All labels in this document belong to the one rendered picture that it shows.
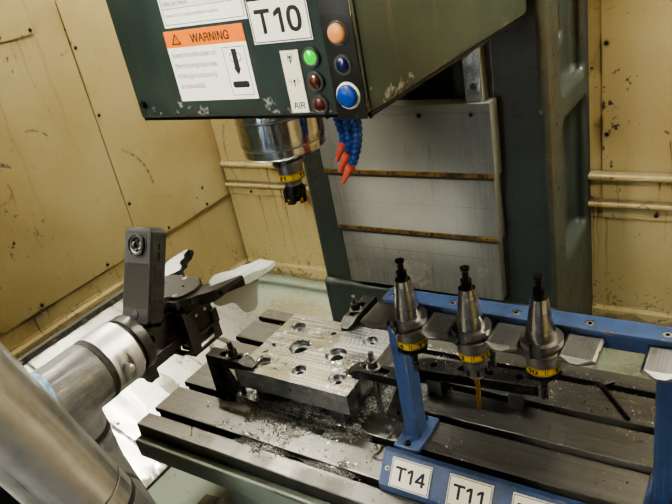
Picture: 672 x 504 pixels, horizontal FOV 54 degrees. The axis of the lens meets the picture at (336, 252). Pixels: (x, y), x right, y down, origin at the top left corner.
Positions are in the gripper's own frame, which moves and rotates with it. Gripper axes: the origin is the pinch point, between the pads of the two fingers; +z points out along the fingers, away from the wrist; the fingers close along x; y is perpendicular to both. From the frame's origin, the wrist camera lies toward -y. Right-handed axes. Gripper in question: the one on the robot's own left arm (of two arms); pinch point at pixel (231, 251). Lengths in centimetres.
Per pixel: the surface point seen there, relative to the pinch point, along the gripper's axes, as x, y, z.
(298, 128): -9.5, -6.5, 32.1
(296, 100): 4.4, -16.2, 15.3
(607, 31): 23, -2, 118
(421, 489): 15, 52, 14
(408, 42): 16.0, -20.3, 28.1
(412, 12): 16.0, -23.8, 30.5
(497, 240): 6, 37, 79
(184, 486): -58, 83, 17
